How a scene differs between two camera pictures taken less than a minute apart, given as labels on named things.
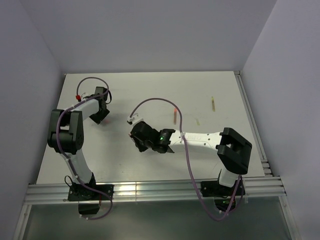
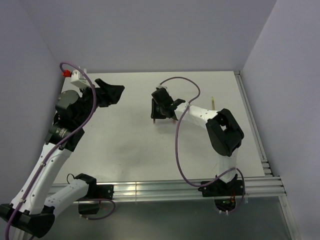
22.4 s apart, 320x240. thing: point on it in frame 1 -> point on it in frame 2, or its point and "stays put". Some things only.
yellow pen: (213, 107) stays put
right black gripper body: (142, 146) -> (157, 110)
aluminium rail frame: (271, 184) stays put
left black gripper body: (98, 116) -> (88, 98)
